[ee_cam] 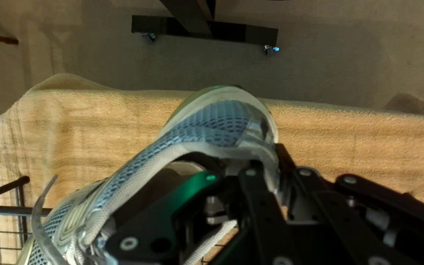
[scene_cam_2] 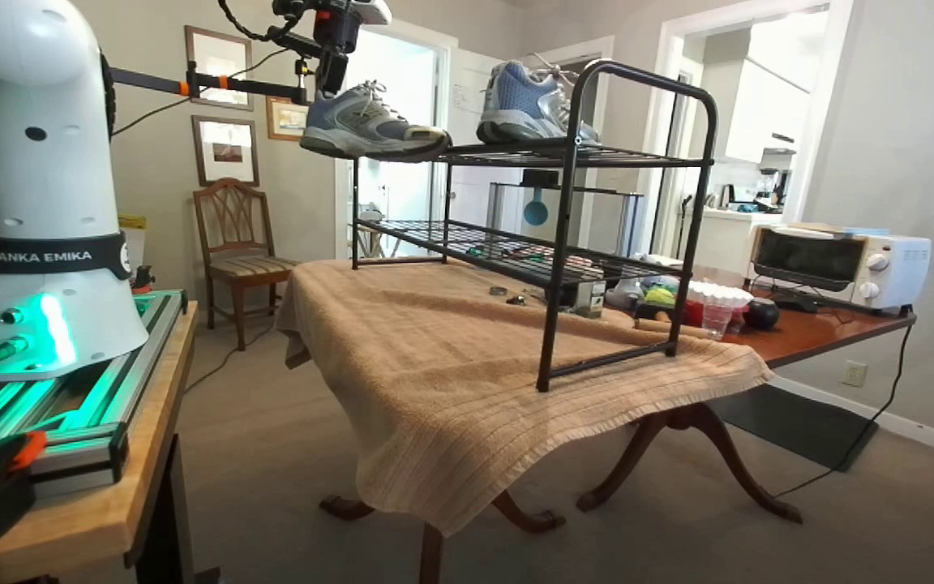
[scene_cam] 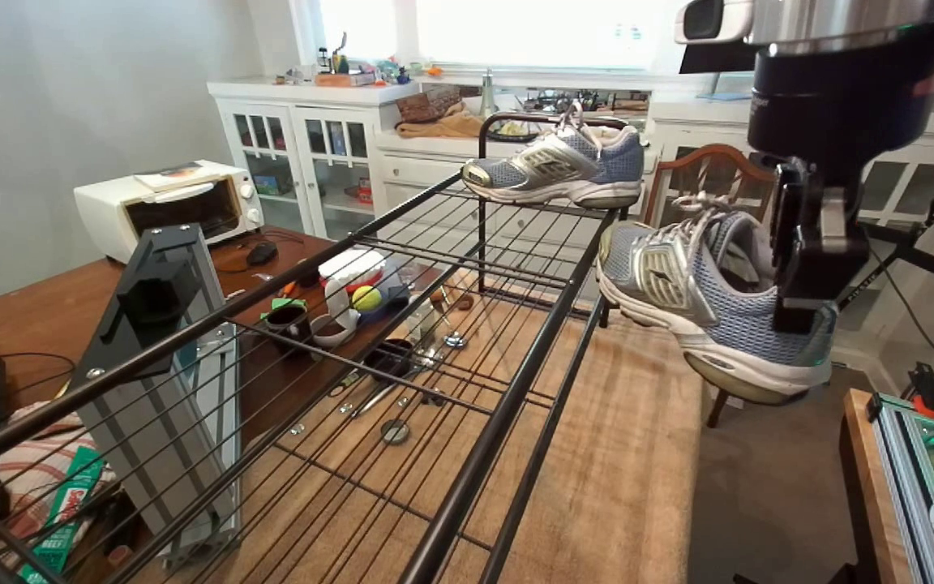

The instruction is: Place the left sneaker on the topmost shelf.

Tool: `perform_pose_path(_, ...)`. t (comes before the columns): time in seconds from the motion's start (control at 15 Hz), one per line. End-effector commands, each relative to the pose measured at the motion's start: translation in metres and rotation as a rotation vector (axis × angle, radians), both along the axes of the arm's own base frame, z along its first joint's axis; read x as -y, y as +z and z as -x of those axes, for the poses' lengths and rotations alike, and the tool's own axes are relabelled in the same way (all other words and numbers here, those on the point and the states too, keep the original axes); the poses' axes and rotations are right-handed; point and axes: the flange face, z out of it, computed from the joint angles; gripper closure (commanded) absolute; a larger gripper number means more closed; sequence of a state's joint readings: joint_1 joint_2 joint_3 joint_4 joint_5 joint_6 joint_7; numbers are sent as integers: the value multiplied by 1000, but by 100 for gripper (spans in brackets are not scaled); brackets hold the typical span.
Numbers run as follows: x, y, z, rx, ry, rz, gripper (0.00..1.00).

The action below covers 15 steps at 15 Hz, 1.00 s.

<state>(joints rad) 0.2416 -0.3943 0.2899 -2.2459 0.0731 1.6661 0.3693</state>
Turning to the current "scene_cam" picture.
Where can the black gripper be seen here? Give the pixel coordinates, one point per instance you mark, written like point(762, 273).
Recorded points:
point(844, 109)

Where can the grey blue white sneaker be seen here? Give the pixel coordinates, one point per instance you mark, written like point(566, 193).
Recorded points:
point(683, 293)
point(551, 165)

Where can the black metal shoe rack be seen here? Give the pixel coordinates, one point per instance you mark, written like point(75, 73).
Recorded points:
point(490, 443)

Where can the white low dresser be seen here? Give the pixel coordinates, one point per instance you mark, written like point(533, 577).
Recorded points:
point(422, 165)

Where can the yellow green tennis ball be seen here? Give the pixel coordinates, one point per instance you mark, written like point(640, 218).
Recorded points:
point(366, 299)

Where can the white plastic container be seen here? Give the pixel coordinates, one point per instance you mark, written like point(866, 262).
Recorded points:
point(351, 268)

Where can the black mug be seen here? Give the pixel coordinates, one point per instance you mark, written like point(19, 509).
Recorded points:
point(290, 322)

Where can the white glass-door cabinet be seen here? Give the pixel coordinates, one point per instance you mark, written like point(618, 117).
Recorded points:
point(294, 109)

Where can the black computer mouse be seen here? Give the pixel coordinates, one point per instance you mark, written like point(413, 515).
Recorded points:
point(262, 256)

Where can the grey angled metal stand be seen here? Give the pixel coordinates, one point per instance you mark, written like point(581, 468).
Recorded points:
point(180, 282)

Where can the white toaster oven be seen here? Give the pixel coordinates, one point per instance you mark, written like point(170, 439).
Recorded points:
point(120, 205)

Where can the green cardboard box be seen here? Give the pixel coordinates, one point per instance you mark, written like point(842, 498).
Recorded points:
point(66, 509)

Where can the pink striped cloth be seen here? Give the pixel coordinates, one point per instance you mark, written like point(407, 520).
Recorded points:
point(33, 467)

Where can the aluminium rail frame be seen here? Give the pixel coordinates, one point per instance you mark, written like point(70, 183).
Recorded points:
point(922, 467)

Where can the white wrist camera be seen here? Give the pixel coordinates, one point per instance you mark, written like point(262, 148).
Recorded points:
point(717, 21)

